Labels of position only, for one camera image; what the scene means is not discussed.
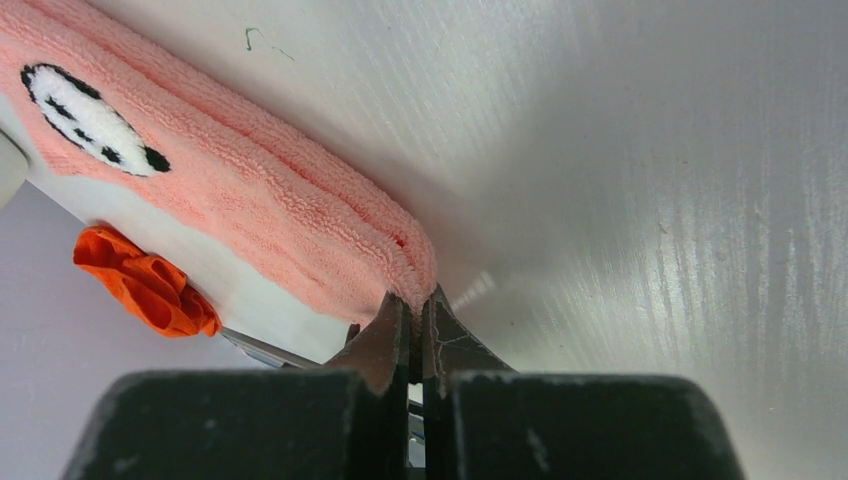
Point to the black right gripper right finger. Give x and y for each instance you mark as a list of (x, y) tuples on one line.
[(484, 420)]

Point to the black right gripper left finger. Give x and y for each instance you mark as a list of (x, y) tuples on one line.
[(347, 419)]

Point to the pink panda towel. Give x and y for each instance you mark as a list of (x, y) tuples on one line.
[(103, 102)]

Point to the orange cloth on table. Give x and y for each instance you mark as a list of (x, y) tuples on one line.
[(148, 286)]

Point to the white plastic tray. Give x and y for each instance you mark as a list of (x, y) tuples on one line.
[(14, 169)]

